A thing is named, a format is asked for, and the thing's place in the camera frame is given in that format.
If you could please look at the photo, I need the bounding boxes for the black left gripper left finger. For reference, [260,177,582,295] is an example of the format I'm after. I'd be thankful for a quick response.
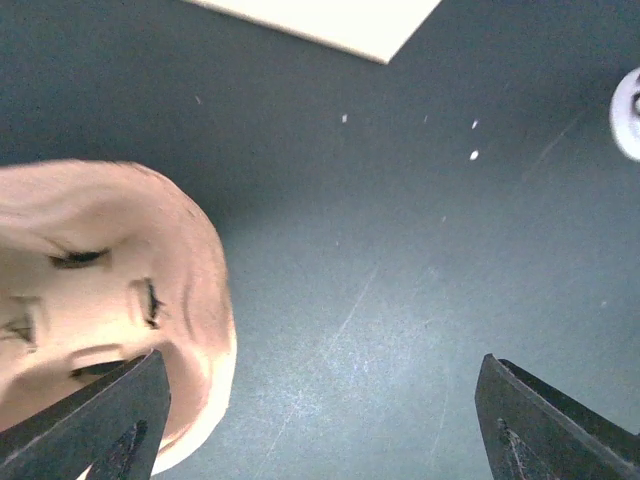
[1,350,171,479]

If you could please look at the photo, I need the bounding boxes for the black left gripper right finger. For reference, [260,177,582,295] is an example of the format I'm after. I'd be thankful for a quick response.
[475,354,639,479]

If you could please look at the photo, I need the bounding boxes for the brown pulp cup carrier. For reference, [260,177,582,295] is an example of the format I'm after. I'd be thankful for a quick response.
[1,159,237,474]

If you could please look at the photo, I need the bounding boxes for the white paper coffee cup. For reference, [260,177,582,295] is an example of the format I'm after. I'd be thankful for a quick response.
[609,68,640,162]

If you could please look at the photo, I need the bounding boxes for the light tan paper bag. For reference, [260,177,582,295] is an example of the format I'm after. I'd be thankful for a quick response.
[197,0,440,64]

